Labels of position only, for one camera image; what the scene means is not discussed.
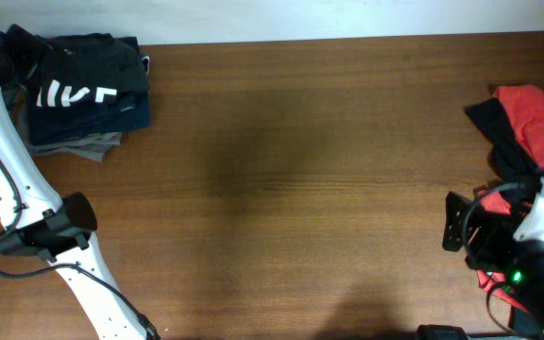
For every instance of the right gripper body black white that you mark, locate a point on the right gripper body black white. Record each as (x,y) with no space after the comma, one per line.
(495,250)

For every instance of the dark green t-shirt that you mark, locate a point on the dark green t-shirt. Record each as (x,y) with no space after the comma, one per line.
(95,68)

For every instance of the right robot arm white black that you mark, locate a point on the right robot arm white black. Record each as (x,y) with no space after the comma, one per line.
(524,283)

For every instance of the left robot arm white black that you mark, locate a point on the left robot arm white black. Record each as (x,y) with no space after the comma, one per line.
(61,231)

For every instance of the black garment under pile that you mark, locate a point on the black garment under pile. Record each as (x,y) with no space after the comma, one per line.
(502,229)

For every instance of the red garment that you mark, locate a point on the red garment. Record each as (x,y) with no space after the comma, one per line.
(513,121)

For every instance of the folded grey garment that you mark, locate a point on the folded grey garment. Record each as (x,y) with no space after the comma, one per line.
(93,146)

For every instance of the folded navy blue garment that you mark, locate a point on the folded navy blue garment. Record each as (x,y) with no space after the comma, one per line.
(53,125)

